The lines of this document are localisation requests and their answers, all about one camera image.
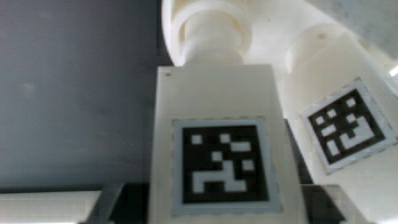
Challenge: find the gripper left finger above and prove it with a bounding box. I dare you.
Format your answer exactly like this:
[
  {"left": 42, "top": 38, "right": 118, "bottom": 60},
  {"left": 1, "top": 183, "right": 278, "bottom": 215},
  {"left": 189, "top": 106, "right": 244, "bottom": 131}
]
[{"left": 79, "top": 183, "right": 149, "bottom": 224}]

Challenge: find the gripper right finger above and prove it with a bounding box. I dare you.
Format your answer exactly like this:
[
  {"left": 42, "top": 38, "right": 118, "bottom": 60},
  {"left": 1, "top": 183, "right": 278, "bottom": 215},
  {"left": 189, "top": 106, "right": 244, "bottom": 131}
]
[{"left": 301, "top": 184, "right": 372, "bottom": 224}]

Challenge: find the white stool leg with tag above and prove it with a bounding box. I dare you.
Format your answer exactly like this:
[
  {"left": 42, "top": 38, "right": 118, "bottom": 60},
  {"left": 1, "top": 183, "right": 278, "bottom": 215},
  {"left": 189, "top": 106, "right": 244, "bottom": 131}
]
[{"left": 278, "top": 25, "right": 398, "bottom": 224}]

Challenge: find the white round stool seat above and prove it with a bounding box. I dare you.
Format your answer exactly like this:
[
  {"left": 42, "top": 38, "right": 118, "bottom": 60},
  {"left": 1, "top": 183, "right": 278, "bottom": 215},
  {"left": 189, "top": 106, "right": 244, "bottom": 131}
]
[{"left": 161, "top": 0, "right": 348, "bottom": 75}]

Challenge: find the white front fence wall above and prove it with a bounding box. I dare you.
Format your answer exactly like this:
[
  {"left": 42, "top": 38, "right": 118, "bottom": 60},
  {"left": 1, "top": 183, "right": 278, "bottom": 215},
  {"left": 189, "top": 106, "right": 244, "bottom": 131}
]
[{"left": 0, "top": 191, "right": 99, "bottom": 224}]

